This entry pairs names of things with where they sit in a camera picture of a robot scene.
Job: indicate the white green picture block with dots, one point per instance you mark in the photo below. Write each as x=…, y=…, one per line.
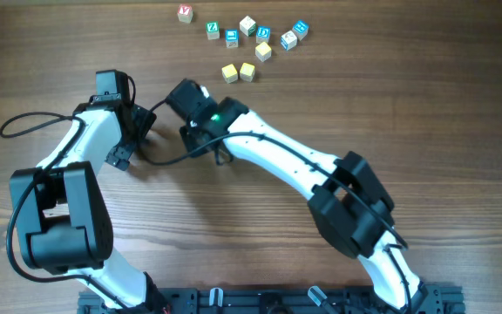
x=248, y=26

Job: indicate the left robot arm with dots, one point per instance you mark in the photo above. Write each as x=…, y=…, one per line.
x=60, y=228

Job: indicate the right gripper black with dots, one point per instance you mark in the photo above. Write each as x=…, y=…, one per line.
x=194, y=146

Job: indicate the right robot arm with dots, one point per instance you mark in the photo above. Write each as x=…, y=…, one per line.
x=350, y=207

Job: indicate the green Z letter block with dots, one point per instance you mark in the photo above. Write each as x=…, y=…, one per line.
x=213, y=30

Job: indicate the yellow block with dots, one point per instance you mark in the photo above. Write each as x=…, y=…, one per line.
x=263, y=51
x=247, y=72
x=230, y=73

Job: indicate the blue D letter block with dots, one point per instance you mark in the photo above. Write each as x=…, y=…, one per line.
x=262, y=34

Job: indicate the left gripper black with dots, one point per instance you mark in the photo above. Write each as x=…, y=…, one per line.
x=143, y=119

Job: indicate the red Y letter block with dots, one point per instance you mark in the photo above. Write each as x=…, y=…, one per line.
x=185, y=13

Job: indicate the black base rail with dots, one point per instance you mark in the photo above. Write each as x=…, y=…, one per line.
x=431, y=299

